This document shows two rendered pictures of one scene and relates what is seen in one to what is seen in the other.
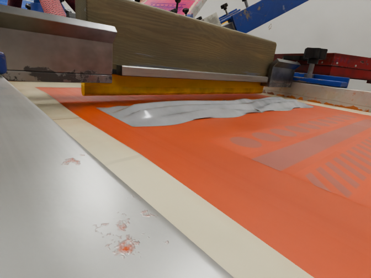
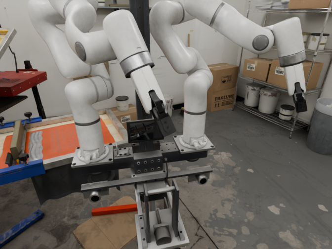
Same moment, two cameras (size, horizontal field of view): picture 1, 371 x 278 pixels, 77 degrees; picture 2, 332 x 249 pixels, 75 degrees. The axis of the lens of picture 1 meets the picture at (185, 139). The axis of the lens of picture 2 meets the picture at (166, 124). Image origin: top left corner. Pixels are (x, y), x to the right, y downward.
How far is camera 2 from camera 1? 126 cm
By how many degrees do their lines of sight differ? 68
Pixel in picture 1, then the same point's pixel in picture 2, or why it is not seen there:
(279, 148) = (57, 148)
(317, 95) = (37, 125)
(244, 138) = (53, 150)
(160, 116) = (39, 155)
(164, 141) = (49, 156)
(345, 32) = not seen: outside the picture
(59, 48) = not seen: hidden behind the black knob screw
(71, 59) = not seen: hidden behind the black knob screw
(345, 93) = (44, 122)
